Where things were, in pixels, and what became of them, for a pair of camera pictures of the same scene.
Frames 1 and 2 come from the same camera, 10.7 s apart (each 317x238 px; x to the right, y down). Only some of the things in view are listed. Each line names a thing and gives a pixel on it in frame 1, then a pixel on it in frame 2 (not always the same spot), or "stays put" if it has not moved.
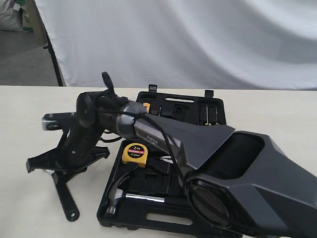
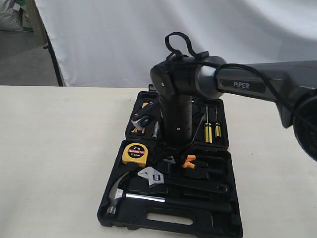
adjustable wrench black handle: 72,210 -> 191,183
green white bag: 27,23 stays put
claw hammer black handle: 116,195 -> 199,206
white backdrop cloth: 214,45 stays put
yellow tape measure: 136,152 stays put
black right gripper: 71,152 -> 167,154
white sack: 11,19 stays put
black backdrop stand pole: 50,47 stays put
